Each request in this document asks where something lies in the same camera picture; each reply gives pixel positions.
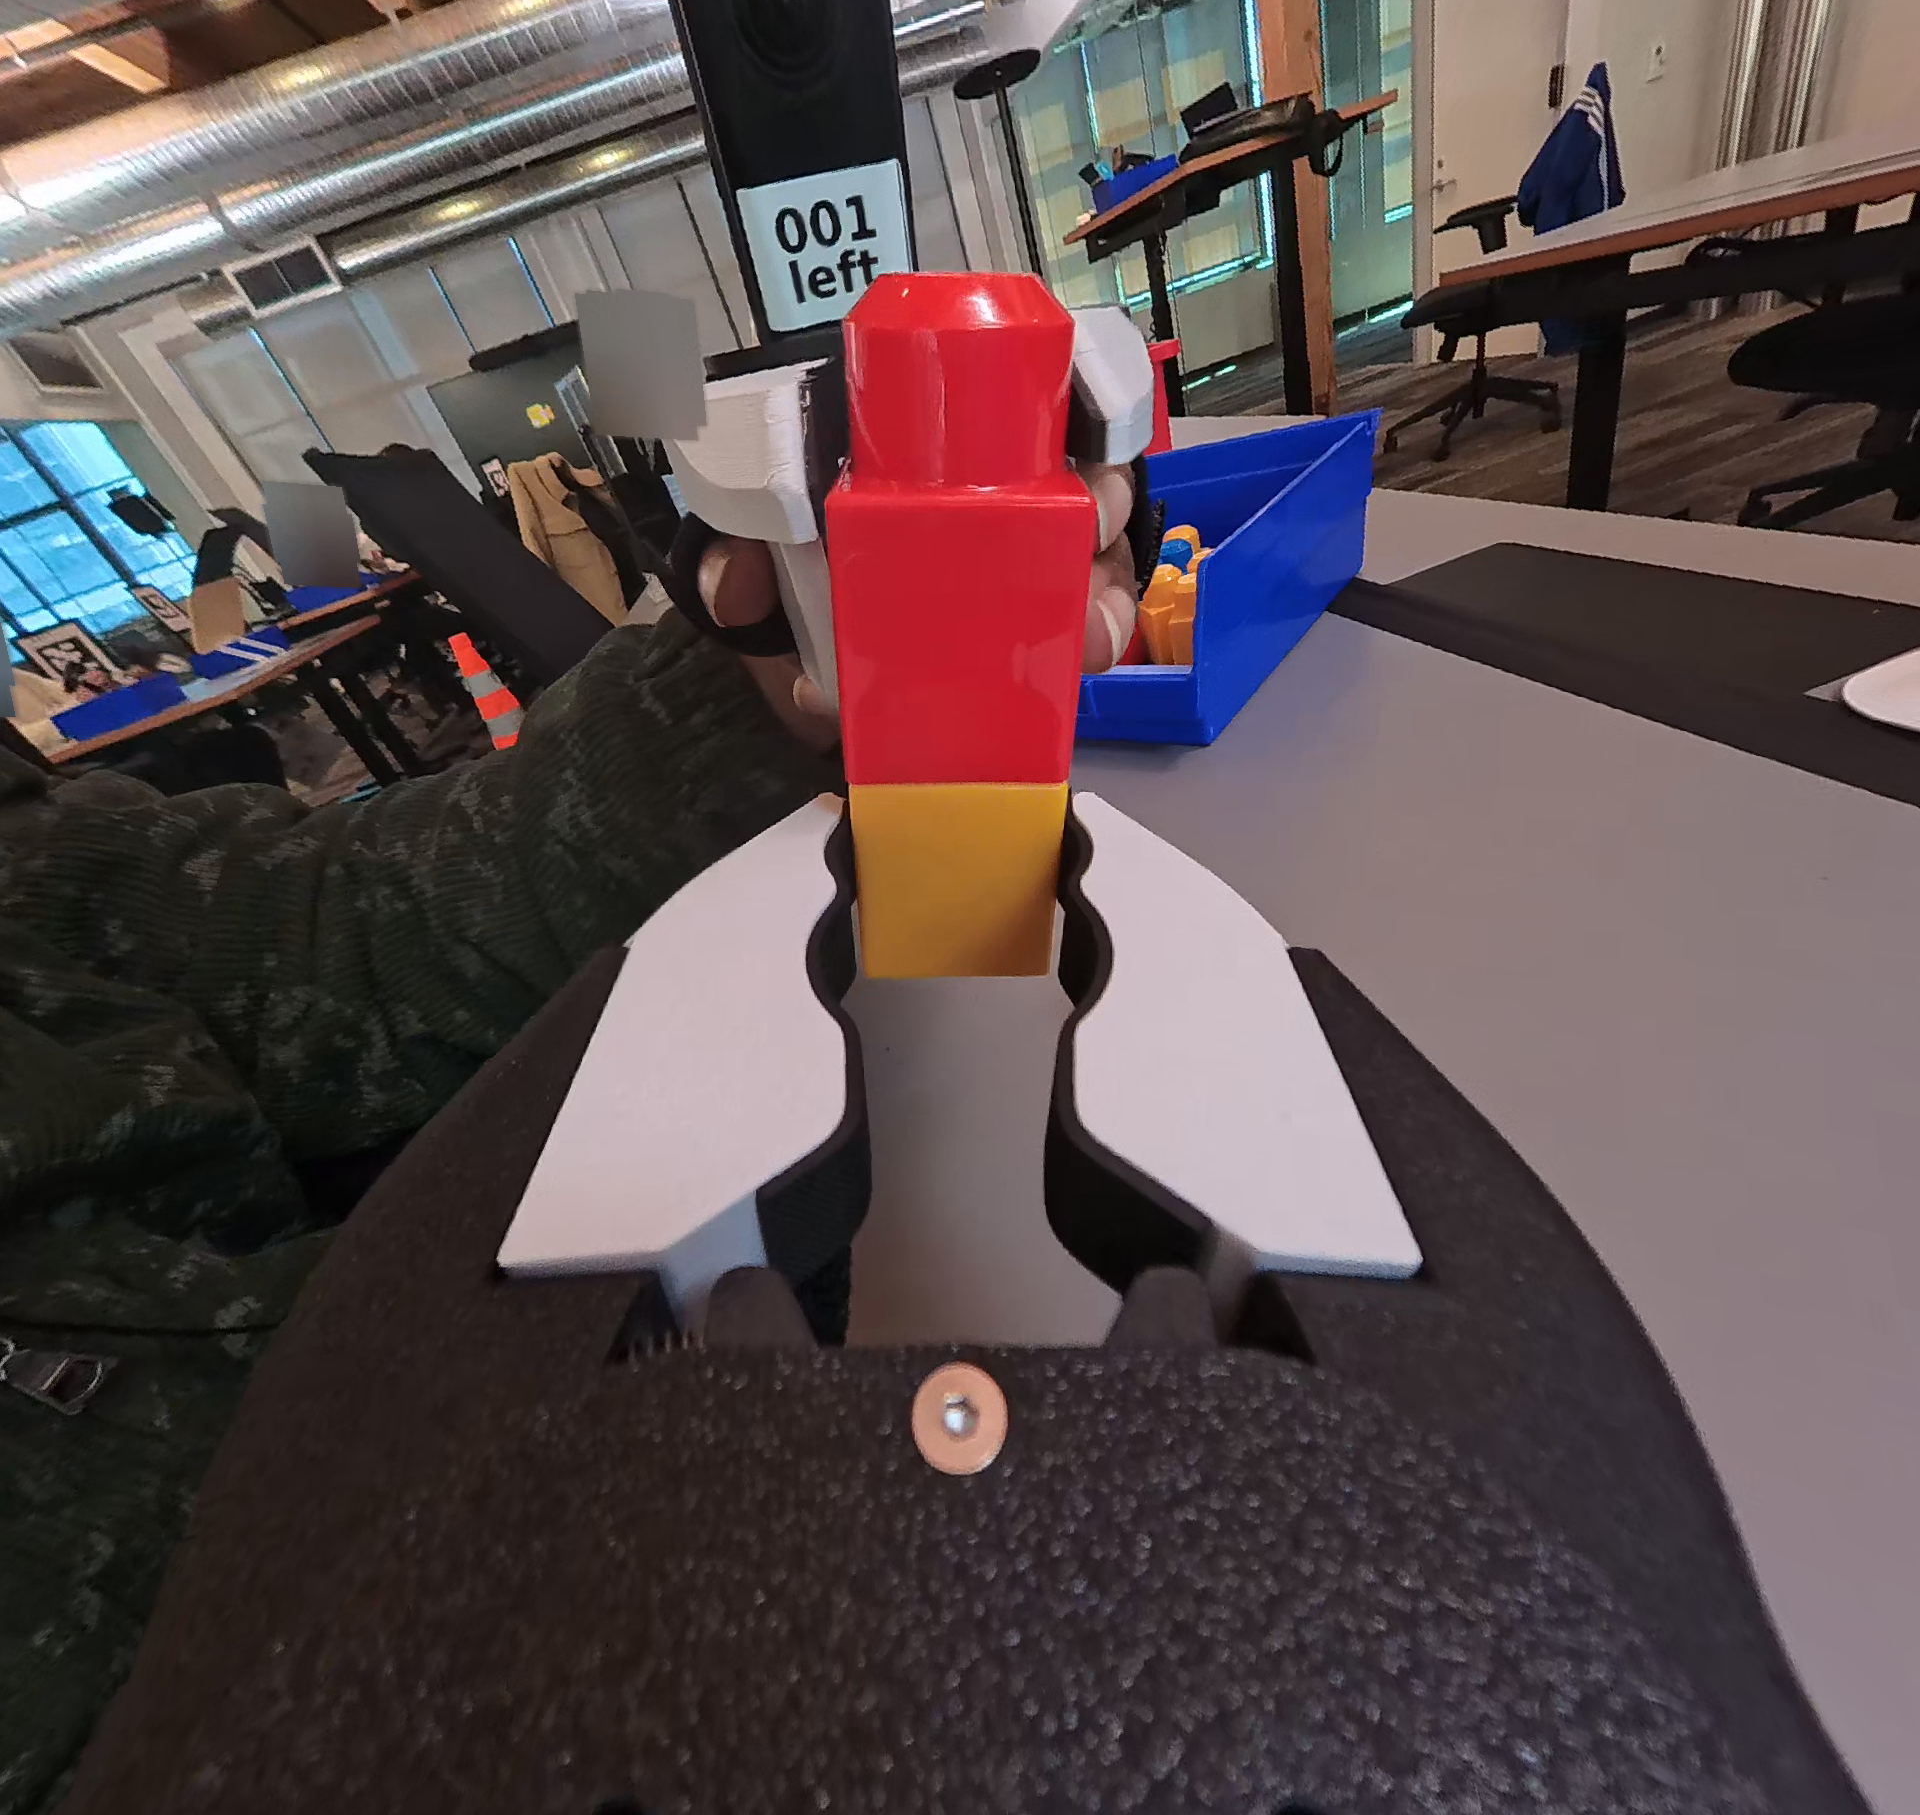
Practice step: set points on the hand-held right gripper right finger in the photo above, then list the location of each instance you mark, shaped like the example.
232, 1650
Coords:
1230, 1096

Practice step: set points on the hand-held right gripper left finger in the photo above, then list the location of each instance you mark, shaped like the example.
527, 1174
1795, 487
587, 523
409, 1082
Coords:
691, 1096

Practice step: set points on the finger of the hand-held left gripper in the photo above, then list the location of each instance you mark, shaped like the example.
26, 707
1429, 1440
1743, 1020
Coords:
743, 459
1119, 391

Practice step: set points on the pile of mega blocks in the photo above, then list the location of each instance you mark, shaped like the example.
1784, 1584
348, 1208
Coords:
1170, 601

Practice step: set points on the blue plastic bin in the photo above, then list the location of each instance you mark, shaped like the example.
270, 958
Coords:
1274, 571

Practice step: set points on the red mega block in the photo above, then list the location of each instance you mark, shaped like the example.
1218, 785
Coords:
961, 571

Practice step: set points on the orange mega block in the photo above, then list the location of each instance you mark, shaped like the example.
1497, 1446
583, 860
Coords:
961, 886

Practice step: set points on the person's left forearm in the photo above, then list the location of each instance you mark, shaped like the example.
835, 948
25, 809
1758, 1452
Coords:
451, 870

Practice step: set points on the person's left hand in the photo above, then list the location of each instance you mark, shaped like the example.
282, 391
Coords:
1110, 571

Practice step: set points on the tan coat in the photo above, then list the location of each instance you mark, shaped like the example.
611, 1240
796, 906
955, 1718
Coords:
562, 525

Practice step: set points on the black floor lamp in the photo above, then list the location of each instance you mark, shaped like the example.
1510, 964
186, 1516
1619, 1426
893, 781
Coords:
999, 73

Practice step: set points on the wooden standing desk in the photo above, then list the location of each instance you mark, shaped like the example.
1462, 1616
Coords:
1201, 173

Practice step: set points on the black leaning panel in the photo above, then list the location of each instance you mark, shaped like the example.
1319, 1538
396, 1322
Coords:
451, 541

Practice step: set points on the wooden pillar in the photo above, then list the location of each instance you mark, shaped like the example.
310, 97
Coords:
1291, 121

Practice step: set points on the orange traffic cone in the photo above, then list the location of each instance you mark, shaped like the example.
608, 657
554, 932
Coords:
489, 699

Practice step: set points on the black office chair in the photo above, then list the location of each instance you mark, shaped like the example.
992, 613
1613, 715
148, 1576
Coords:
1478, 315
1831, 361

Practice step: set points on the blue jacket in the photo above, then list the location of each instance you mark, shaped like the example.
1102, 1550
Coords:
1569, 151

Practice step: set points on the wooden office table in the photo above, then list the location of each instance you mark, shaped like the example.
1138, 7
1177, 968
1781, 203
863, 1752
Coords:
225, 691
1725, 219

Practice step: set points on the silver ventilation duct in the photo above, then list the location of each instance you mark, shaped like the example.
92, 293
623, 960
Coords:
1784, 31

